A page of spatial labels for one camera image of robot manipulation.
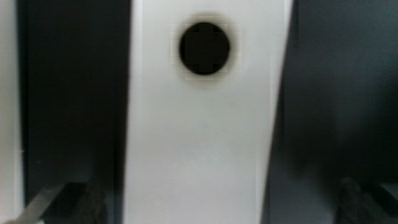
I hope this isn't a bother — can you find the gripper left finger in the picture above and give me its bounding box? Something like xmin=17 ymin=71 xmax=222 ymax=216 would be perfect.
xmin=7 ymin=182 xmax=106 ymax=224

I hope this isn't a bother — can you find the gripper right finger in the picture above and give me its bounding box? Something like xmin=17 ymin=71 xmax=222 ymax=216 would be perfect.
xmin=335 ymin=178 xmax=398 ymax=224

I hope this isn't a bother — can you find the white chair back frame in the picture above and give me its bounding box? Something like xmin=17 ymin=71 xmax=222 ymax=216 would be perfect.
xmin=0 ymin=0 xmax=295 ymax=224

